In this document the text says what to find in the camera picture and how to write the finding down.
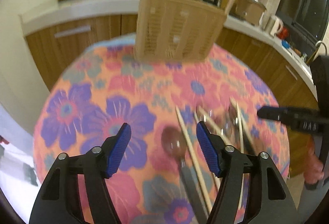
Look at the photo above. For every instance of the beige plastic utensil basket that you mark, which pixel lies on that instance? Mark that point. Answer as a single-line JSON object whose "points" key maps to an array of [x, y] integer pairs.
{"points": [[177, 30]]}

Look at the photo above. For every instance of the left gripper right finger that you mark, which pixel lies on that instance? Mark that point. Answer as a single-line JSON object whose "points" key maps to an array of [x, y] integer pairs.
{"points": [[268, 199]]}

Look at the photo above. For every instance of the floral tablecloth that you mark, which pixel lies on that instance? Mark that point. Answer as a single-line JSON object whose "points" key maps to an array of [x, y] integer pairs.
{"points": [[106, 87]]}

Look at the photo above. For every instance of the red container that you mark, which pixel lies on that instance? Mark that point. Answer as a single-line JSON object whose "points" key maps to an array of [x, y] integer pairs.
{"points": [[283, 34]]}

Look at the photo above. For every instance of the person's right hand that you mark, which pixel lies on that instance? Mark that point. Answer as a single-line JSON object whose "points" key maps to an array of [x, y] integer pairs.
{"points": [[313, 171]]}

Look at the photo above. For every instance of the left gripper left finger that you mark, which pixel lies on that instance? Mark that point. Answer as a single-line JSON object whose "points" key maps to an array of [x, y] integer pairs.
{"points": [[58, 199]]}

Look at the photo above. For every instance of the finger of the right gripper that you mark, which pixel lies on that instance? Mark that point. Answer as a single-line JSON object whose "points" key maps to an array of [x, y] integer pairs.
{"points": [[280, 114]]}

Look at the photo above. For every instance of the blue bowl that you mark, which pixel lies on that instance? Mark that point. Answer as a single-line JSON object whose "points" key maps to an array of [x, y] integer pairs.
{"points": [[285, 44]]}

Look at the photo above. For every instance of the clear spoon steel handle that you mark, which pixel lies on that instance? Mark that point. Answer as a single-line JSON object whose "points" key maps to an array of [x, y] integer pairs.
{"points": [[174, 144]]}

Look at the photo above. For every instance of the brown rice cooker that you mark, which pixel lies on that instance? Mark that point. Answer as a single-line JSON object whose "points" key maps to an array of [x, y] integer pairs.
{"points": [[251, 11]]}

